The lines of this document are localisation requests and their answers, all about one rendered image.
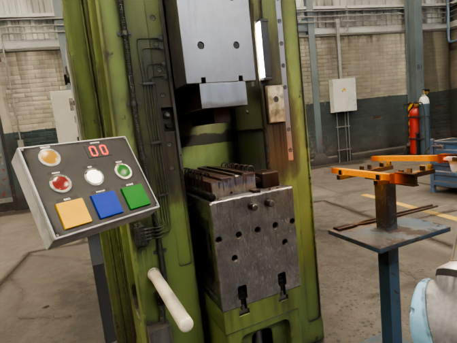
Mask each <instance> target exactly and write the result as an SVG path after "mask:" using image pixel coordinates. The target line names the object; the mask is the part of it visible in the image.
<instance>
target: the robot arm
mask: <svg viewBox="0 0 457 343"><path fill-rule="evenodd" d="M443 160H446V161H449V164H450V168H451V171H452V172H457V157H450V156H448V157H445V158H443ZM409 323H410V331H411V337H412V340H413V343H457V230H456V236H455V240H454V246H453V250H452V256H451V260H450V261H449V262H448V263H446V264H444V265H442V266H440V267H438V268H437V271H436V274H435V279H434V280H432V279H430V278H427V279H423V280H421V282H419V283H418V285H417V286H416V288H415V291H414V292H413V297H412V300H411V312H410V315H409Z"/></svg>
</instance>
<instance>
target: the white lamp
mask: <svg viewBox="0 0 457 343"><path fill-rule="evenodd" d="M87 178H88V179H89V180H90V181H91V182H93V183H98V182H100V181H101V180H102V176H101V174H100V173H99V172H98V171H96V170H90V171H89V172H88V173H87Z"/></svg>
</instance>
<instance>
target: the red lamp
mask: <svg viewBox="0 0 457 343"><path fill-rule="evenodd" d="M52 185H53V186H54V188H56V189H58V190H61V191H63V190H66V189H67V188H68V187H69V181H68V179H66V178H65V177H62V176H57V177H55V178H54V179H53V180H52Z"/></svg>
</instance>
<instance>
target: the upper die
mask: <svg viewBox="0 0 457 343"><path fill-rule="evenodd" d="M247 104H248V100H247V93H246V81H241V82H217V83H204V84H198V85H195V86H193V87H191V88H188V89H186V90H185V91H182V92H180V93H177V94H175V106H176V112H177V116H181V115H189V114H195V113H198V112H204V111H208V110H213V109H221V108H229V109H230V108H236V107H240V106H243V105H247Z"/></svg>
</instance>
